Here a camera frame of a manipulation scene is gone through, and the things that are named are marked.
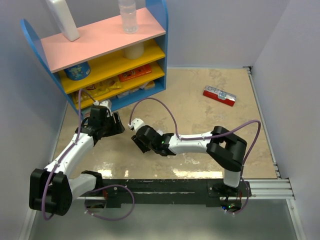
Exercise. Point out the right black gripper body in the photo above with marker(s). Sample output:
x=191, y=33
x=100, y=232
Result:
x=153, y=148

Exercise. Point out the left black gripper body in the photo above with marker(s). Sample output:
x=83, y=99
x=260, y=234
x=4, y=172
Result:
x=108, y=125

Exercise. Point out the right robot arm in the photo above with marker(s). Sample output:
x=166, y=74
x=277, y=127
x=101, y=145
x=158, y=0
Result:
x=228, y=150

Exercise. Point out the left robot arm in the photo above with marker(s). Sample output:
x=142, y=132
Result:
x=51, y=189

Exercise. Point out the small white boxes bottom shelf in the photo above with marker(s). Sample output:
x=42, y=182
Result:
x=145, y=86

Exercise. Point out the yellow snack bags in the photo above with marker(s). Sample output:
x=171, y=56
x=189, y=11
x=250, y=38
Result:
x=98, y=89

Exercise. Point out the blue patterned can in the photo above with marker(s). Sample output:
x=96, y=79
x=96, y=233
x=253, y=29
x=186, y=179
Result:
x=78, y=72

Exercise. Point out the blue shelf unit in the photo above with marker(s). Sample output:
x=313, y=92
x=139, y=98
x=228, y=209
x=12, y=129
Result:
x=100, y=44

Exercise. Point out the orange snack box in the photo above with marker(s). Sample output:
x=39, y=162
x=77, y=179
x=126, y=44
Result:
x=135, y=73

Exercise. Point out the cream cylindrical cup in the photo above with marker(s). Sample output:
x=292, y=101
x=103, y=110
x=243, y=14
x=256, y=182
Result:
x=134, y=51

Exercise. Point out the red white toothpaste box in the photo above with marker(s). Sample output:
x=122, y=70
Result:
x=219, y=95

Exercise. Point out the clear plastic bottle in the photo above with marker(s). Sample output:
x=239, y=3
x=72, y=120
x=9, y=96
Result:
x=128, y=13

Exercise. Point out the white bottle on shelf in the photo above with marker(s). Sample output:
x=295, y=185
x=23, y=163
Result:
x=64, y=19

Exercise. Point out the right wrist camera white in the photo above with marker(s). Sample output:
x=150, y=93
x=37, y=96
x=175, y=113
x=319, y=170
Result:
x=136, y=124

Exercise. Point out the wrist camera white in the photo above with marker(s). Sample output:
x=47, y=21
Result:
x=105, y=103
x=136, y=124

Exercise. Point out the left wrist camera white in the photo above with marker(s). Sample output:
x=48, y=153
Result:
x=105, y=103

